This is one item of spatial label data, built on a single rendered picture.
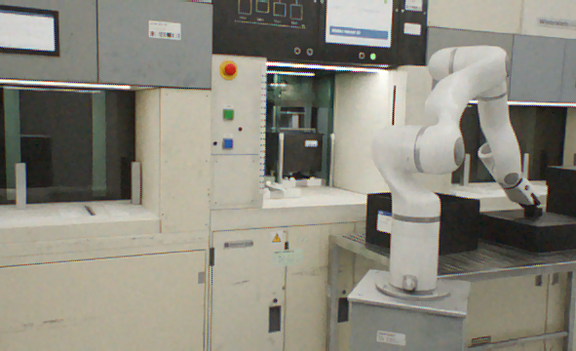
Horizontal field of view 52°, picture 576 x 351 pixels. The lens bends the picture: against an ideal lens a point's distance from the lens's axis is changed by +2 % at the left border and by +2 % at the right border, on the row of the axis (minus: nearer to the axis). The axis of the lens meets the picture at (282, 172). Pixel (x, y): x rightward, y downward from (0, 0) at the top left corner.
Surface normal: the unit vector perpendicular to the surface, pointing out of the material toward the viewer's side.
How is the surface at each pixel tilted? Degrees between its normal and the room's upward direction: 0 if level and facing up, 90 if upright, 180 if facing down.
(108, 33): 90
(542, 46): 90
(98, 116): 90
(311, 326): 90
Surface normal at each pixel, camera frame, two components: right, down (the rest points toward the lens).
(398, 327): -0.35, 0.08
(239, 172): 0.42, 0.10
